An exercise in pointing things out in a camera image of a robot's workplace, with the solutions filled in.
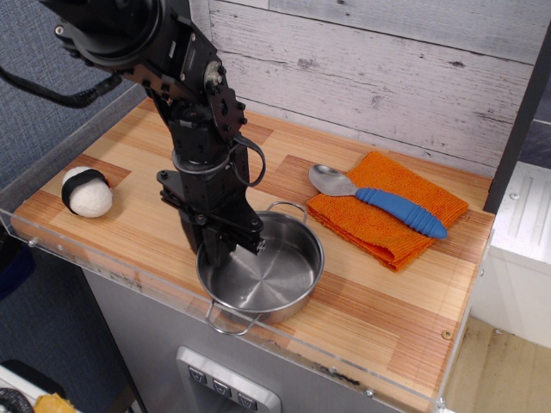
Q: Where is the black cable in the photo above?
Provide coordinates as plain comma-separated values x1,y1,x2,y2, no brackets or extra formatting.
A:
0,66,124,108

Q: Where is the orange rag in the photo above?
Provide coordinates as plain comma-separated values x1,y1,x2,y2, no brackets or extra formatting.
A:
307,151,468,272

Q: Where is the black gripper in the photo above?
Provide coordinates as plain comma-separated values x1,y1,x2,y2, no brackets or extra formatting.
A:
157,145,264,268

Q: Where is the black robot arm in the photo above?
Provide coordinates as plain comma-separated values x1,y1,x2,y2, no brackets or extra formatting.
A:
46,1,264,266

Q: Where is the white black sushi toy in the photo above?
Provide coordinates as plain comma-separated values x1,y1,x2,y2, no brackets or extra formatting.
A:
61,166,113,218

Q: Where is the silver metal pot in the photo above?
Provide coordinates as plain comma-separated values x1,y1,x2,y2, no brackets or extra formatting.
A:
196,201,325,336

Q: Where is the silver cabinet front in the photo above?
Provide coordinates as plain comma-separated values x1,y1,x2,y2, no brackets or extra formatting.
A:
84,269,399,413

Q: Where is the dark right post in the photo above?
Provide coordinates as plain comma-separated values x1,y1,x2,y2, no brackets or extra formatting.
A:
483,27,550,214

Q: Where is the silver button panel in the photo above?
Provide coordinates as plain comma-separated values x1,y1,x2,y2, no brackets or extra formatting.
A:
176,346,282,412

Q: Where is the clear acrylic guard rail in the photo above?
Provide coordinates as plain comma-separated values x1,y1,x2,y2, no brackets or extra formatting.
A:
0,63,496,413

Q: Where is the white aluminium box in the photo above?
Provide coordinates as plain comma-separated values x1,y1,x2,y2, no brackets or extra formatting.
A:
471,162,550,348

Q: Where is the blue handled metal spoon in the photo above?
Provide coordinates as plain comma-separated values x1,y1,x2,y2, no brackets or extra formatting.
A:
308,164,448,239

